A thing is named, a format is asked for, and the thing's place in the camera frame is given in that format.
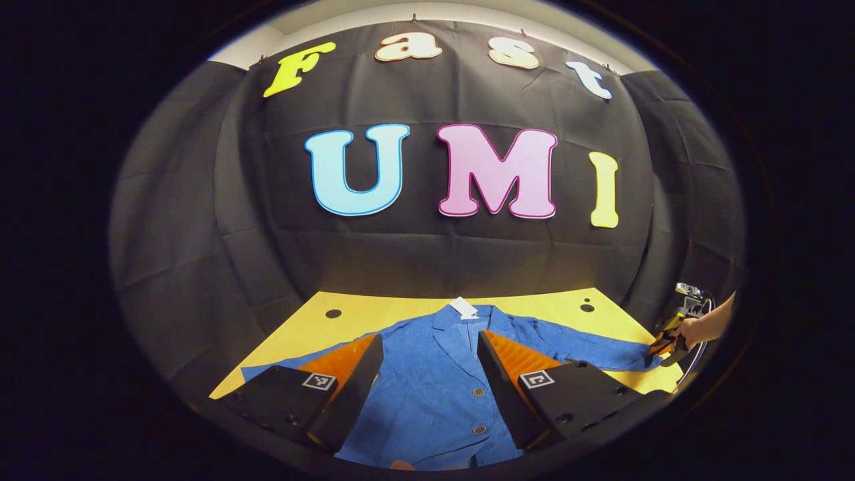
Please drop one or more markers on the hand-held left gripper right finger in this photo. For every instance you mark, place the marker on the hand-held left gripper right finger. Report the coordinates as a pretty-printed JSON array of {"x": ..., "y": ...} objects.
[{"x": 507, "y": 394}]

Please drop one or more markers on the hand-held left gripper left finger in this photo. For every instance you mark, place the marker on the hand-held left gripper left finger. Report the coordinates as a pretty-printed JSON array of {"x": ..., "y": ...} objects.
[{"x": 351, "y": 401}]

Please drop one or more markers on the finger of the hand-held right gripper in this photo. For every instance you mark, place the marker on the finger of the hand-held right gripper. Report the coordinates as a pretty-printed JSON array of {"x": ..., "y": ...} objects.
[{"x": 668, "y": 337}]

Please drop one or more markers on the black backdrop cloth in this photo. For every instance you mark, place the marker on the black backdrop cloth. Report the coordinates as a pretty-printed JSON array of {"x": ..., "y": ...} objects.
[{"x": 427, "y": 254}]

